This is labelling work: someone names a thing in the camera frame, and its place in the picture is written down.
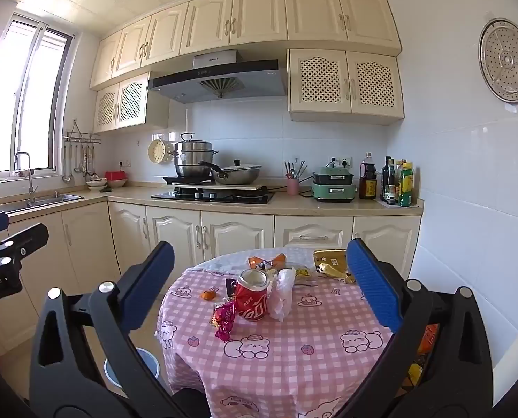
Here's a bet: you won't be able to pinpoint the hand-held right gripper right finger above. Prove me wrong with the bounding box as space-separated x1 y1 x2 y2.
324 238 493 418

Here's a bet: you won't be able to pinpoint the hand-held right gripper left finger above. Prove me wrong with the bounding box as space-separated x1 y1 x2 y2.
29 240 212 418

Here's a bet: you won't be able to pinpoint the steel sink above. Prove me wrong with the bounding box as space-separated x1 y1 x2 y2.
0 192 85 217

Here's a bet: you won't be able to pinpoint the gold snack bag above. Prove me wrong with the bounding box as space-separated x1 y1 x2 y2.
313 249 357 285

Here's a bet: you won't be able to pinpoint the steel faucet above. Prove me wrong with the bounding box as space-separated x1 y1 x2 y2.
13 152 38 203

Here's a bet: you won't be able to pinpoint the blue white bin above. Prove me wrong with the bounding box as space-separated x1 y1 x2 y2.
104 347 161 391

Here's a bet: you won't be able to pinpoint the orange packet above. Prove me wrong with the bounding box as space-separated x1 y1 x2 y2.
409 322 443 397

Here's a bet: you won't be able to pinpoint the pink candy wrapper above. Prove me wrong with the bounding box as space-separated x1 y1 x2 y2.
210 299 238 343

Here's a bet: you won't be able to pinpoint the row of hanging utensils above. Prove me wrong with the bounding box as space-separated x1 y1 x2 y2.
61 141 98 184

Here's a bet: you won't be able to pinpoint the white plastic bag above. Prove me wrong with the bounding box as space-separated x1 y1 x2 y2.
268 267 297 322

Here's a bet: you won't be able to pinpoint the red soda can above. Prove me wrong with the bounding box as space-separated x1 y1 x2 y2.
235 269 271 322

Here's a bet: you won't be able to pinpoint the cream lower kitchen cabinets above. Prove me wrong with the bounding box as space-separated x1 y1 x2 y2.
0 189 425 358

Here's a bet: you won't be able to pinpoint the dark glass bottle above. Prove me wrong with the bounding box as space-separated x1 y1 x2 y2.
381 156 398 205

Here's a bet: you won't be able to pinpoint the green yellow bottle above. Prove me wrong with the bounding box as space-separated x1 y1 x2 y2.
398 162 416 208

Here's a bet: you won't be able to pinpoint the large soy sauce bottle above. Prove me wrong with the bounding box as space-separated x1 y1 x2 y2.
358 152 379 200

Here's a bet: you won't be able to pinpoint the green electric cooker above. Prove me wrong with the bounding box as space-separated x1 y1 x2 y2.
311 166 357 203

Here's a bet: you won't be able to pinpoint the orange soda can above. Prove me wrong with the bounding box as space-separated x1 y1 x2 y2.
247 253 288 271

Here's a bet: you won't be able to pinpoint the black gas stove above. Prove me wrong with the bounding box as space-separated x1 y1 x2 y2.
151 185 276 206

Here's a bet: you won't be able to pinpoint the pink checked tablecloth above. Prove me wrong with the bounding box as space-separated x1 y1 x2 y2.
155 248 400 418

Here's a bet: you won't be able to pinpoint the metal utensil rack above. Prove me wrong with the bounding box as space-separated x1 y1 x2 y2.
63 119 103 145

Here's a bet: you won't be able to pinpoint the sliding window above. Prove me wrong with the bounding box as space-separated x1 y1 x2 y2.
0 13 74 184

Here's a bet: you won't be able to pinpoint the steel steamer pot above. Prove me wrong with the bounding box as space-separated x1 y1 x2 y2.
167 132 220 179

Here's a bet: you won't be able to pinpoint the cream colander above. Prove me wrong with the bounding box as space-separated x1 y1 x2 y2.
148 137 175 167

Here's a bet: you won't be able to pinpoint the wooden board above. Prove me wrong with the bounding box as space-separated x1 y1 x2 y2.
162 182 269 192

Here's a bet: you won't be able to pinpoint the steel wok with lid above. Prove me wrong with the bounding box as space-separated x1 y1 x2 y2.
198 159 263 186

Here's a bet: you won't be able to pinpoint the grey range hood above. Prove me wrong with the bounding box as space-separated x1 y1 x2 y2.
148 49 288 105

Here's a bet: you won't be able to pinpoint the round steel steamer tray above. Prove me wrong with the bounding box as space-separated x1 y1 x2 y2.
478 18 518 104

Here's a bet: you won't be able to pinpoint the lattice door wall cabinet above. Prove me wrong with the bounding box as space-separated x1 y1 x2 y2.
287 49 405 123
93 72 171 135

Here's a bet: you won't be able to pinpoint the cream upper wall cabinets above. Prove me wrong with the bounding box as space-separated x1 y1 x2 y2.
89 0 402 90

